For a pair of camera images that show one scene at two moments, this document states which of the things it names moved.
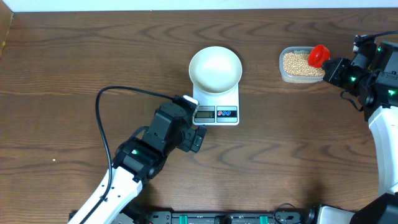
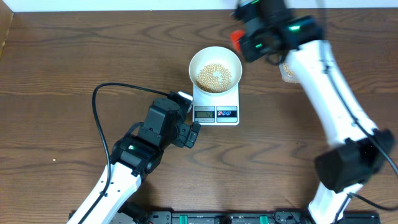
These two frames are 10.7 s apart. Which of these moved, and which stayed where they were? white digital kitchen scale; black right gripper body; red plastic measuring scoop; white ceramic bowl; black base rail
Moved: black right gripper body; red plastic measuring scoop
Stayed: white ceramic bowl; black base rail; white digital kitchen scale
